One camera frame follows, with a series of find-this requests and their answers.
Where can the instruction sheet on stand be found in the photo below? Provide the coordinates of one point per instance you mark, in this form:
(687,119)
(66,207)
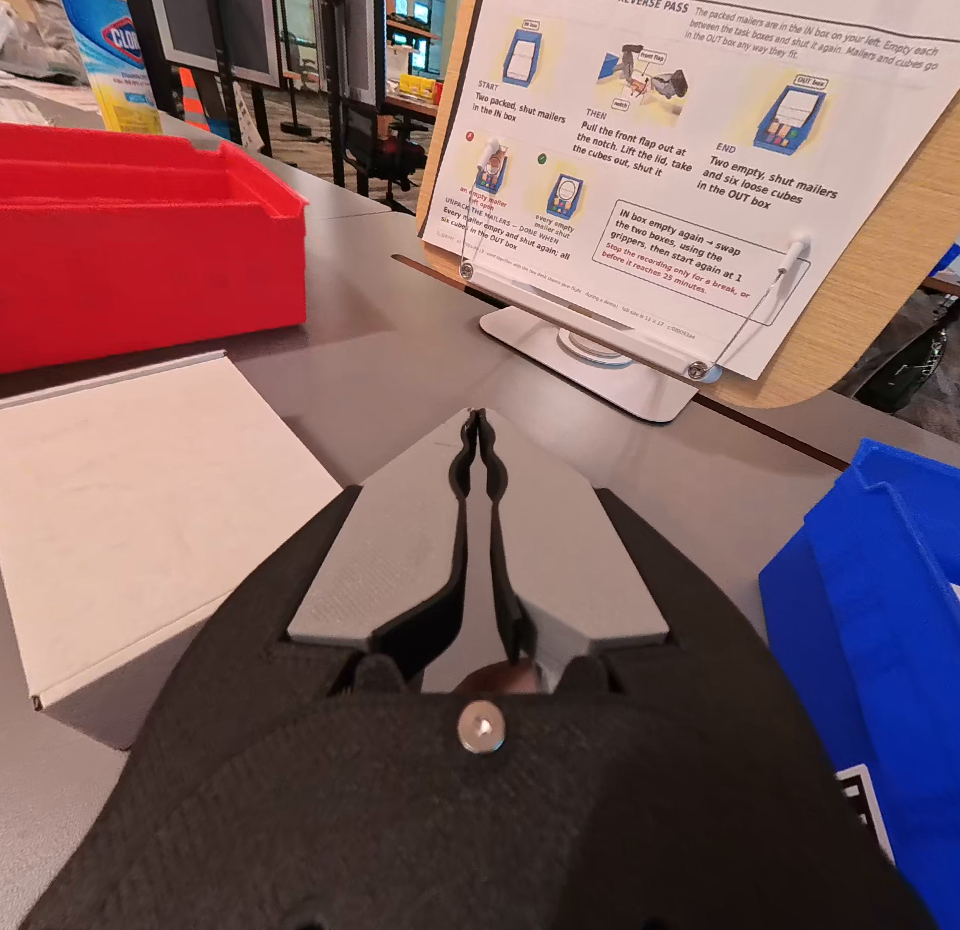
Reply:
(862,308)

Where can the small blue tray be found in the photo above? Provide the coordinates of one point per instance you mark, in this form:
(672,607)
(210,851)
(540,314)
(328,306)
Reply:
(951,263)

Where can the black metal stand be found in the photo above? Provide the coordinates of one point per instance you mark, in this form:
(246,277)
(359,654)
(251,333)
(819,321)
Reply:
(217,45)

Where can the blue plastic bin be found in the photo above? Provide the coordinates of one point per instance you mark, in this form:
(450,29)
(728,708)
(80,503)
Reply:
(862,608)

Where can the red plastic bin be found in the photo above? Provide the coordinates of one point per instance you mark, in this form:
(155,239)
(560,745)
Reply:
(150,285)

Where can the yellow parts bin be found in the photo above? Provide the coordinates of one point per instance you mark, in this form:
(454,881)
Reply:
(416,87)

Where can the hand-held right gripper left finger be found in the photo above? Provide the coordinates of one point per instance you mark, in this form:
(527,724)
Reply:
(375,570)

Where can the wipes canister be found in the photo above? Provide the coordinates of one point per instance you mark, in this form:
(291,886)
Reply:
(112,60)

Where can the white cardboard box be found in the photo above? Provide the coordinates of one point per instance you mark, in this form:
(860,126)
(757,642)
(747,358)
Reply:
(135,510)

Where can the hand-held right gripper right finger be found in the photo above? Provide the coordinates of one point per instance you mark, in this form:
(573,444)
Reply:
(585,570)

